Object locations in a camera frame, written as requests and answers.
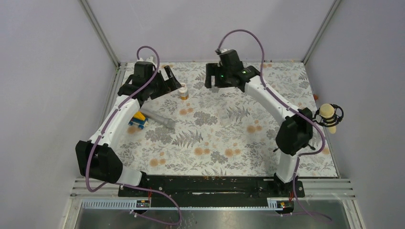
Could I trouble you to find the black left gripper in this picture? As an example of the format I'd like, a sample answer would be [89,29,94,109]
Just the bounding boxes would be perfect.
[147,66,181,100]

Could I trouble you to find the white orange pill bottle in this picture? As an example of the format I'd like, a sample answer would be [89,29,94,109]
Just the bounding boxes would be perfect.
[178,83,189,100]

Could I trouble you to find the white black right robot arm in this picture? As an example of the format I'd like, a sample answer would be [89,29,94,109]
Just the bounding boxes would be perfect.
[162,50,313,197]

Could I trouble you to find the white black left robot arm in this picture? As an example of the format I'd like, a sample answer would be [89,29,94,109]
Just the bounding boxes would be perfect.
[75,61,181,196]

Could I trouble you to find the grey cylindrical tool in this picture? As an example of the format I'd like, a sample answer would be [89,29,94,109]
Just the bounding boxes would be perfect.
[139,108,176,129]

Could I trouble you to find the yellow blue toy blocks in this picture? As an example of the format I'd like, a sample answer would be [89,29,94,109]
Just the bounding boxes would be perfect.
[128,111,149,129]

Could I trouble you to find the floral patterned table mat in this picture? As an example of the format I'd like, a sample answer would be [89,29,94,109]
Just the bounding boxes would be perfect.
[103,61,339,177]

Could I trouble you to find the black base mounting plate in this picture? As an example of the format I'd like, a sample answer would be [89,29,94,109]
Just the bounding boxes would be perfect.
[118,175,305,208]

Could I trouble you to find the beige foam microphone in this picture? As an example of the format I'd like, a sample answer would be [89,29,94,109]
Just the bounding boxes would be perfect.
[313,104,344,134]

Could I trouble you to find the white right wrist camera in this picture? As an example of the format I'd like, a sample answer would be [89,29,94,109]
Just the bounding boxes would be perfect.
[215,48,230,55]

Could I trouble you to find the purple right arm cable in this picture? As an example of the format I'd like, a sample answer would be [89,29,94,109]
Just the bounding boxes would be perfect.
[215,29,327,157]

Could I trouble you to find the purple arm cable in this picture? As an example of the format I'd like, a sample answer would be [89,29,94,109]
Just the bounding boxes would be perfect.
[215,29,327,157]
[85,45,182,226]

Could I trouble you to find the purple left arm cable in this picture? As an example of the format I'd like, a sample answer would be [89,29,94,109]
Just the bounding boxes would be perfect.
[85,45,182,226]

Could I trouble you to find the slotted metal cable duct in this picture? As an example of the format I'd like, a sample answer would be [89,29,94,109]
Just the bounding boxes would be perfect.
[81,198,293,212]

